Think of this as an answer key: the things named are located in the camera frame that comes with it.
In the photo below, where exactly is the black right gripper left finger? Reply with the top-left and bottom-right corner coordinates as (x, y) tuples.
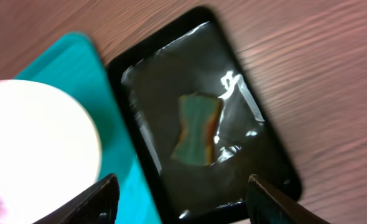
(34, 173), (120, 224)

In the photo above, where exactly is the green yellow sponge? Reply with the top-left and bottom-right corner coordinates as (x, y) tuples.
(171, 94), (222, 166)

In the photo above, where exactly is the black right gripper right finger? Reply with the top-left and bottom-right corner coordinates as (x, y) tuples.
(246, 174), (329, 224)

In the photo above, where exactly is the white plate with red stain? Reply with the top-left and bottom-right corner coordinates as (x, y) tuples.
(0, 80), (101, 223)

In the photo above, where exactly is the teal plastic tray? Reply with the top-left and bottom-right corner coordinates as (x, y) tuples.
(17, 32), (161, 224)

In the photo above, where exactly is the black plastic tray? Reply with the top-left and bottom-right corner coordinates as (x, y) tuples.
(107, 6), (302, 223)

